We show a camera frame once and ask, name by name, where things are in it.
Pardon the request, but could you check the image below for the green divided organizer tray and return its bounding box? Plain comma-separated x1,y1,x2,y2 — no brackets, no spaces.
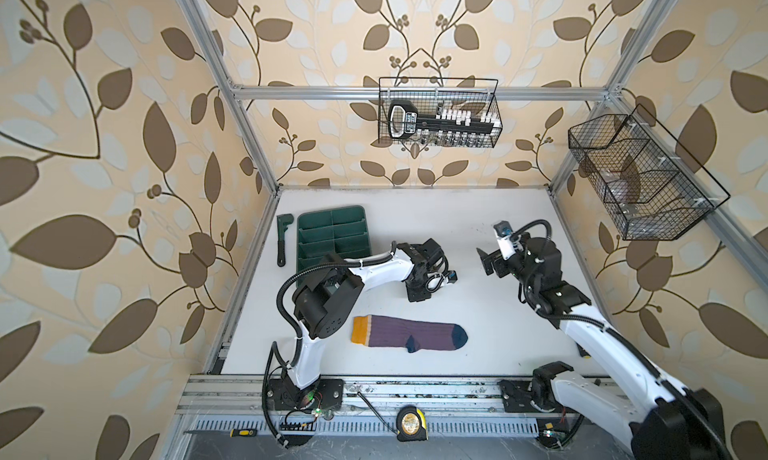
296,205,372,272

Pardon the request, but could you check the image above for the purple striped sock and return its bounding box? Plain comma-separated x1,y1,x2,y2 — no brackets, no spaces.
350,315,468,353

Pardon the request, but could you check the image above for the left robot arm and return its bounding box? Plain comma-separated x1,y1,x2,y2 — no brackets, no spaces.
270,239,458,401

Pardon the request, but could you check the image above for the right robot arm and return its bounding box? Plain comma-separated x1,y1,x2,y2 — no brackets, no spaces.
478,220,731,459

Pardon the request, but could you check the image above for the yellow black tape measure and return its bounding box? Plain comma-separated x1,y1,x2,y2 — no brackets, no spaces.
396,405,428,443

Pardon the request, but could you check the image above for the yellow black screwdriver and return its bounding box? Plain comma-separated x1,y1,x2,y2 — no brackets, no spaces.
184,429,257,438

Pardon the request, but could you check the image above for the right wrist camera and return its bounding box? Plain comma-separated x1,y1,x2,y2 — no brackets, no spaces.
493,221,517,260

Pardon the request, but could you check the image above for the black socket set rail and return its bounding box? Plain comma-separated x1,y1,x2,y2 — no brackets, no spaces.
384,100,503,141

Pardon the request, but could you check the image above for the wire basket right wall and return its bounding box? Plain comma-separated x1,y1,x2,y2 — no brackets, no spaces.
568,104,731,242

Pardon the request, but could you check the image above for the wire basket wall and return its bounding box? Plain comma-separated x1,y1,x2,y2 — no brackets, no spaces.
568,104,731,242
378,76,503,149

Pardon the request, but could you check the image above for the wire basket back wall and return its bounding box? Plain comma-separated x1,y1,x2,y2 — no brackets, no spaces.
378,76,503,149

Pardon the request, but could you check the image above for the green handled tool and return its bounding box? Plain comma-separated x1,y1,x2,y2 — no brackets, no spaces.
276,214,294,268

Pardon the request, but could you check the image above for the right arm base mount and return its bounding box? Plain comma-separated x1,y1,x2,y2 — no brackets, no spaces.
498,379,585,450

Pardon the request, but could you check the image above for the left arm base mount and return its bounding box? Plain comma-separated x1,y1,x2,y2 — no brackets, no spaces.
262,377,345,449

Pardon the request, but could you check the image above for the aluminium frame rail front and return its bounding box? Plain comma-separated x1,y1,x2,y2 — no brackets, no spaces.
173,375,622,438

